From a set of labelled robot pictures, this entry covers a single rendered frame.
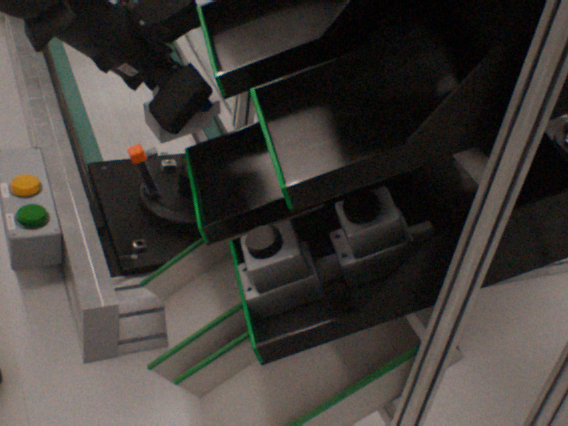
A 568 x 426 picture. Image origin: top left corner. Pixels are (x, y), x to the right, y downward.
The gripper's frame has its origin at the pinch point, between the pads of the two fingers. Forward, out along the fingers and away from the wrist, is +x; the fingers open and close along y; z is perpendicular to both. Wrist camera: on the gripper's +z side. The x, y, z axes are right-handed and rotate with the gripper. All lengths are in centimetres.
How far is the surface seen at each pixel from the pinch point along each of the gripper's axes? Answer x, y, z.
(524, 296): 66, -19, 6
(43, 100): 20, 46, -24
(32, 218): 8.3, 14.6, -29.4
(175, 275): 11.3, -8.2, -17.9
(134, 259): 15.2, 2.0, -23.3
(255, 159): 3.5, -12.3, 0.0
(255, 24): -7.4, -11.0, 10.5
